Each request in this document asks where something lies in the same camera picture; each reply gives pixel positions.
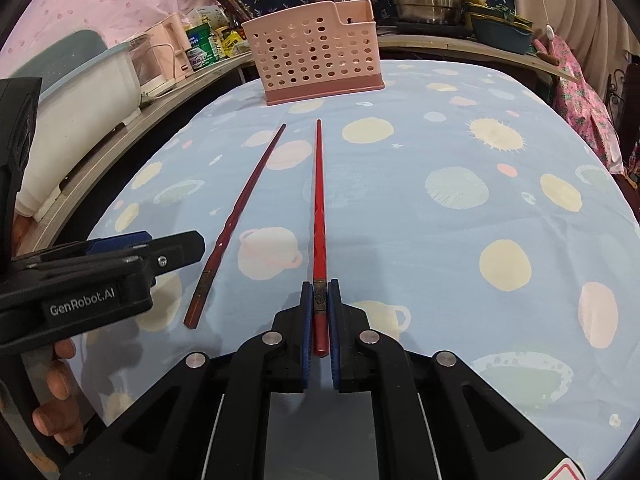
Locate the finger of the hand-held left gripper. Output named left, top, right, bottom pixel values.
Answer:
left=82, top=231, right=153, bottom=256
left=127, top=230, right=206, bottom=276

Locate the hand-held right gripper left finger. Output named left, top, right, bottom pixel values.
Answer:
left=60, top=281, right=311, bottom=480

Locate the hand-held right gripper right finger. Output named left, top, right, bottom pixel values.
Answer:
left=329, top=281, right=576, bottom=480

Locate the dark red chopstick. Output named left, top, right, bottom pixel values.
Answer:
left=183, top=123, right=287, bottom=331

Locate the pink perforated plastic basket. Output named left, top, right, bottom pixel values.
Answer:
left=241, top=0, right=386, bottom=107

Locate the person's left hand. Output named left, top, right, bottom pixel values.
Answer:
left=32, top=339, right=86, bottom=448

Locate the blue dotted tablecloth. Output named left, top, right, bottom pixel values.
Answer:
left=85, top=57, right=640, bottom=478

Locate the white storage box blue rim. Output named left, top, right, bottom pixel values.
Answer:
left=15, top=35, right=153, bottom=218

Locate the beige side counter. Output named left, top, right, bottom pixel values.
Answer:
left=30, top=52, right=256, bottom=256

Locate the clear plastic container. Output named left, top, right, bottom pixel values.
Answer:
left=127, top=35, right=166, bottom=88

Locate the green white can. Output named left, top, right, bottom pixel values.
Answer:
left=186, top=22, right=221, bottom=71

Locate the yellow packet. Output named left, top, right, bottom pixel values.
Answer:
left=220, top=27, right=251, bottom=58

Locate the pink kettle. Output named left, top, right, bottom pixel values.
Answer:
left=150, top=14, right=193, bottom=81

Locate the pink patterned fabric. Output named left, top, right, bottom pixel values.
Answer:
left=0, top=0, right=261, bottom=86

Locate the bundle of dark chopsticks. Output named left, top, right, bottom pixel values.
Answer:
left=210, top=0, right=251, bottom=21

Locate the wooden board shelf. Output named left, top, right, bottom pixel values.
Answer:
left=375, top=35, right=586, bottom=83

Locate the black induction cooker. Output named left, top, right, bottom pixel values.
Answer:
left=385, top=20, right=473, bottom=37

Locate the pink floral garment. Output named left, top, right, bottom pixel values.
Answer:
left=532, top=35, right=626, bottom=176

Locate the teal plastic basin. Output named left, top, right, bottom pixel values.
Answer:
left=470, top=14, right=533, bottom=56

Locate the green plastic basin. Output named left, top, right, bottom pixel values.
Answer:
left=465, top=2, right=533, bottom=26

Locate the black metal chair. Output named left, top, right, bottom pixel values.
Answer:
left=607, top=72, right=640, bottom=171

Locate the cream curtain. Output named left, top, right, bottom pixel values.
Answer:
left=510, top=0, right=640, bottom=91

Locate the white cable with switch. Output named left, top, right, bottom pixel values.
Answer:
left=527, top=0, right=557, bottom=41

